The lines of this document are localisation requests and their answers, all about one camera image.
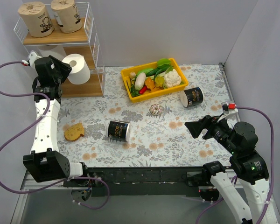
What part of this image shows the brown paper roll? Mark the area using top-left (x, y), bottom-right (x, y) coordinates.
top-left (18, 1), bottom-right (54, 38)
top-left (50, 0), bottom-right (82, 33)

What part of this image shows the toast bread slice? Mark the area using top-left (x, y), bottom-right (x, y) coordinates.
top-left (64, 123), bottom-right (84, 141)

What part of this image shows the green cucumber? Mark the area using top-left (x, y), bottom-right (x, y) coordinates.
top-left (146, 68), bottom-right (160, 77)

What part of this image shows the black roll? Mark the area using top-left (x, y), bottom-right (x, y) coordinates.
top-left (106, 120), bottom-right (131, 142)
top-left (180, 87), bottom-right (203, 108)

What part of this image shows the green herb sprig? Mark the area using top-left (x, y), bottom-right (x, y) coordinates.
top-left (126, 78), bottom-right (141, 98)

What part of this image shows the white toilet paper roll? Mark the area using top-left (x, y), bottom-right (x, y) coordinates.
top-left (38, 45), bottom-right (67, 61)
top-left (62, 54), bottom-right (91, 85)

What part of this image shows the small mushroom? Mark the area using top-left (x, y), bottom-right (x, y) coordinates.
top-left (129, 72), bottom-right (136, 79)

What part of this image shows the white wire wooden shelf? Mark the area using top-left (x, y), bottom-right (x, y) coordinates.
top-left (13, 1), bottom-right (106, 99)

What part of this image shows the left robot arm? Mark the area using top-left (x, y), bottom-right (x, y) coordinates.
top-left (23, 51), bottom-right (90, 187)

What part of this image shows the green leafy vegetable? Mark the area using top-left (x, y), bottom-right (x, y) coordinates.
top-left (157, 58), bottom-right (171, 68)

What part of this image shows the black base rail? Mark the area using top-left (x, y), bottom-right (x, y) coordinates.
top-left (21, 166), bottom-right (250, 203)

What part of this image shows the floral table mat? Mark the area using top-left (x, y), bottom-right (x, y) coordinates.
top-left (57, 65), bottom-right (230, 167)

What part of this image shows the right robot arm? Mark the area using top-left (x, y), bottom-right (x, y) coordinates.
top-left (185, 115), bottom-right (278, 224)

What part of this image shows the orange yellow pepper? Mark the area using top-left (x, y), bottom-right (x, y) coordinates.
top-left (145, 77), bottom-right (155, 90)

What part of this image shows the white radish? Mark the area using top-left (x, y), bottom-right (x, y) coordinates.
top-left (134, 72), bottom-right (146, 90)

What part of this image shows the white cauliflower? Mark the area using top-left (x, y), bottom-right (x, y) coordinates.
top-left (164, 69), bottom-right (182, 88)

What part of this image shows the yellow plastic bin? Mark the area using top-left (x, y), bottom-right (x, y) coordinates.
top-left (121, 58), bottom-right (189, 103)

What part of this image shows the red chili pepper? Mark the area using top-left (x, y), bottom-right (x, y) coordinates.
top-left (139, 85), bottom-right (147, 95)

